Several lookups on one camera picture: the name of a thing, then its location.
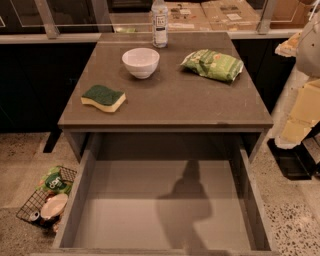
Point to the clear plastic water bottle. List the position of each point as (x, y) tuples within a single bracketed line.
[(159, 12)]

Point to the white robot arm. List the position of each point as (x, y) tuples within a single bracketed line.
[(306, 69)]

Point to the open grey top drawer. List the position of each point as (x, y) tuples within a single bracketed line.
[(165, 194)]

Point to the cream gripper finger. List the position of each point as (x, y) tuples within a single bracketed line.
[(305, 113), (289, 47)]

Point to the grey cabinet counter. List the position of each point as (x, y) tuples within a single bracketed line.
[(171, 100)]

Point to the green and yellow sponge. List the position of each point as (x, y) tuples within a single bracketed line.
[(103, 98)]

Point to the green chip bag in basket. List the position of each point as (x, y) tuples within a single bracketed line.
[(53, 182)]

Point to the green snack bag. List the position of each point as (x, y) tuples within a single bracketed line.
[(213, 65)]

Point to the flattened cardboard boxes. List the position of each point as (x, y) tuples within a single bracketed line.
[(236, 15)]

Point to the black wire basket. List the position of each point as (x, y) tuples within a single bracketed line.
[(36, 201)]

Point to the white ceramic bowl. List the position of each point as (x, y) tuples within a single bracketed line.
[(141, 62)]

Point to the soda can in basket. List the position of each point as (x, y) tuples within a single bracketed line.
[(35, 217)]

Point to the white bowl in basket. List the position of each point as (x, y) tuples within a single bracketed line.
[(54, 206)]

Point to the metal railing frame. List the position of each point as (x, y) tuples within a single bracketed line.
[(75, 21)]

